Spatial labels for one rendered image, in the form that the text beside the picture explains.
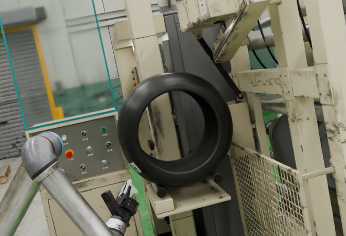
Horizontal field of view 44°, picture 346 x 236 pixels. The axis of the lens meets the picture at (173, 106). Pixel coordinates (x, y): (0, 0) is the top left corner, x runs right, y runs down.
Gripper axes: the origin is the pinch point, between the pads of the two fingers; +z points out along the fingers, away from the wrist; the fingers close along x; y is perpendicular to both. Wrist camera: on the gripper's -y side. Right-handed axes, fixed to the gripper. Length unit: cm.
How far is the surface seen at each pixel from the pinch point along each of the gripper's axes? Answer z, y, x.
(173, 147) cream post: 43, 25, -14
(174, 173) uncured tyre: 11.6, 17.0, 8.4
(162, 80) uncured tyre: 40.1, -12.7, 23.9
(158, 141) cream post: 41.8, 16.2, -16.5
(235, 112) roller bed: 63, 38, 17
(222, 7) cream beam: 51, -19, 67
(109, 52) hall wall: 671, 107, -617
